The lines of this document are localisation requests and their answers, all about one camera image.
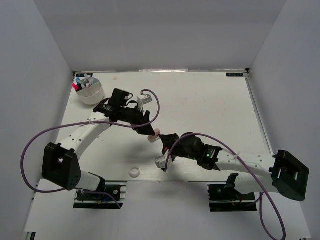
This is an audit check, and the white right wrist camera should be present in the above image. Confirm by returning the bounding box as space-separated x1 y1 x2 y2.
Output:
155 155 167 171

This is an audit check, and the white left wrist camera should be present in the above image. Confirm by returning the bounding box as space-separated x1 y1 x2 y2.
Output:
136 94 153 112

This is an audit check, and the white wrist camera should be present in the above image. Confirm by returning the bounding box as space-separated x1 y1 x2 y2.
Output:
136 94 153 112
155 155 167 171

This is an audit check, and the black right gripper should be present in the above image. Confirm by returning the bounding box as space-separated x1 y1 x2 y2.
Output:
160 133 199 163

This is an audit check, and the pink cap black highlighter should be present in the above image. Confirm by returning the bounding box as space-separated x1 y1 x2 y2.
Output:
72 83 83 92

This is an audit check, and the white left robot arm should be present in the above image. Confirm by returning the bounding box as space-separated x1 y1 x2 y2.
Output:
41 88 157 200

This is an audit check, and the right black logo sticker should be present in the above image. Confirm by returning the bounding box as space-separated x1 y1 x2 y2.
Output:
226 72 244 77

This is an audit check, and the blue cap black highlighter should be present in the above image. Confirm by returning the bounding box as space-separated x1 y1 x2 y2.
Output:
75 77 84 88

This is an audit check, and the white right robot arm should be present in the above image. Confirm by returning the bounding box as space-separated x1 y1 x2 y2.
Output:
156 132 310 202

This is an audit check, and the pink white eraser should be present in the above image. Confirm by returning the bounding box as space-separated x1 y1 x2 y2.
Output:
147 128 161 143

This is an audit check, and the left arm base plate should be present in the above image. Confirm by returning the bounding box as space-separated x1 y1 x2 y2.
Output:
73 181 127 210

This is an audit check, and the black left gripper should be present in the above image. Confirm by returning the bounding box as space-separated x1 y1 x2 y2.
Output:
119 104 156 136

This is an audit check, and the clear tape roll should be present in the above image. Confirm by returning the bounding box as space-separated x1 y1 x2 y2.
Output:
129 166 141 178

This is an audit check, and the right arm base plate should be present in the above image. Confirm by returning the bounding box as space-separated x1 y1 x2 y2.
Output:
207 183 257 213

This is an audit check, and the white round divided organizer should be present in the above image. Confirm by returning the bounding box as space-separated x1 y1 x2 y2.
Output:
76 77 105 106

